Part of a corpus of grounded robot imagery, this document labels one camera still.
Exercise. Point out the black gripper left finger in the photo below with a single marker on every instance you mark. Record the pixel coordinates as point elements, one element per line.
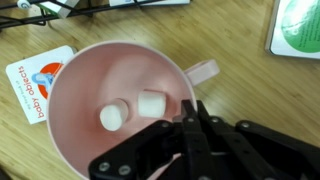
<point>150,150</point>

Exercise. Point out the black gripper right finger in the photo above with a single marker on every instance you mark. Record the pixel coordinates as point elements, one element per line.
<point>260,150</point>

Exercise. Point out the white marshmallow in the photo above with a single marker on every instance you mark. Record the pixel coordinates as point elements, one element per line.
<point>111,116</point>
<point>151,104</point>

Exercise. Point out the green and white container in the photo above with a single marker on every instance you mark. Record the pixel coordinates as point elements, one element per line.
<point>300,30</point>

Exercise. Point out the white baby objects book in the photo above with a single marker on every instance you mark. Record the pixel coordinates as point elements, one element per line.
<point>23,83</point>

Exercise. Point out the white card with green patch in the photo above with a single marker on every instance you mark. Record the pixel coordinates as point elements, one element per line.
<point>61,6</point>

